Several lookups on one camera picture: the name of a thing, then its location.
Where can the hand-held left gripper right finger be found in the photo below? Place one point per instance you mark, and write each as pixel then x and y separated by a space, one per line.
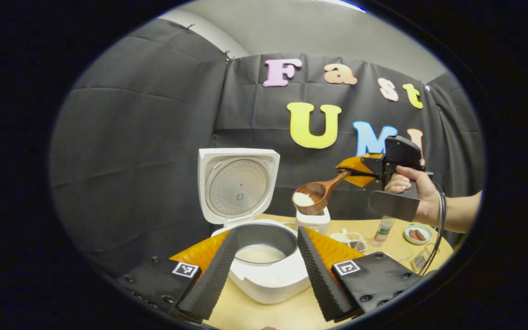
pixel 321 275

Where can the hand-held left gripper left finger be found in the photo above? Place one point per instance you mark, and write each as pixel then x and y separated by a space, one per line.
pixel 213 275

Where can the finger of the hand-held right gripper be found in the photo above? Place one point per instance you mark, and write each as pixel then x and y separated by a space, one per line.
pixel 367 181
pixel 360 164

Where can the brown wooden spoon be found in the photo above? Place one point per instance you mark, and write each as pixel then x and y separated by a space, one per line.
pixel 321 190

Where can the white rice layer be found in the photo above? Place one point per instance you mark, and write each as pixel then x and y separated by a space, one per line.
pixel 260 254

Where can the white rice cooker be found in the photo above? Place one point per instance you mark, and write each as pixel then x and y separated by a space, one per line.
pixel 268 286

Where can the white rice spoonful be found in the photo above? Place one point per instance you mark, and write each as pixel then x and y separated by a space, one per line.
pixel 303 199

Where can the metal mesh chopstick holder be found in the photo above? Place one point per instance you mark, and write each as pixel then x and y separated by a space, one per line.
pixel 420 261

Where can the white divided grain dish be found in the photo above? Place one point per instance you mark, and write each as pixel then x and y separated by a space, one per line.
pixel 351 237

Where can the white toaster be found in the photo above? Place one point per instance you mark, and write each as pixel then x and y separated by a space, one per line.
pixel 312 222

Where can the clear plastic water bottle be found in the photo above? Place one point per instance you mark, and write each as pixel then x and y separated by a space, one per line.
pixel 383 233

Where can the red-brown meat slice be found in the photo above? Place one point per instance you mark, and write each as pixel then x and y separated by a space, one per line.
pixel 421 236
pixel 413 235

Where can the pale green plate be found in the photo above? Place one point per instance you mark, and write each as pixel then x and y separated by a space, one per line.
pixel 429 233

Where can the black backdrop cloth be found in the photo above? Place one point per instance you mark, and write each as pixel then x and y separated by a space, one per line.
pixel 131 137

